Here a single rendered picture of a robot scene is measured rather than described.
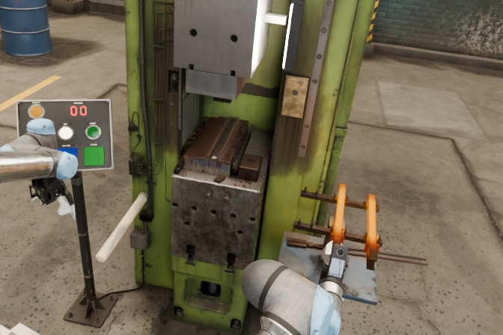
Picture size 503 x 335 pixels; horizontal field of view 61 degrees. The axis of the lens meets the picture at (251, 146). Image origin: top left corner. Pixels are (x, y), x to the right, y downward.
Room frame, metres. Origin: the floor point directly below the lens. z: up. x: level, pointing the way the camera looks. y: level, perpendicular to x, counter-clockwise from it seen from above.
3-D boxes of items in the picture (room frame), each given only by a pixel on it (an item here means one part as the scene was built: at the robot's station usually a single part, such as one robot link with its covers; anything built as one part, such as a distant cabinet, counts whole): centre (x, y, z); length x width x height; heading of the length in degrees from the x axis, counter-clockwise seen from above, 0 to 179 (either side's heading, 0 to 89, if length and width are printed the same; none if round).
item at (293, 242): (1.40, -0.50, 0.68); 0.60 x 0.04 x 0.01; 87
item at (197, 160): (1.73, 0.15, 0.96); 0.42 x 0.20 x 0.09; 173
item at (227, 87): (1.73, 0.15, 1.32); 0.42 x 0.20 x 0.10; 173
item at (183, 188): (1.73, 0.10, 0.69); 0.56 x 0.38 x 0.45; 173
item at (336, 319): (0.85, -0.27, 0.92); 0.11 x 0.08 x 0.09; 169
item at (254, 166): (1.56, -0.01, 0.95); 0.12 x 0.08 x 0.06; 173
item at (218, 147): (1.72, 0.13, 0.99); 0.42 x 0.05 x 0.01; 173
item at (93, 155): (1.42, 0.61, 1.01); 0.07 x 0.05 x 0.07; 108
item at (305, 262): (1.32, -0.36, 0.67); 0.40 x 0.30 x 0.02; 81
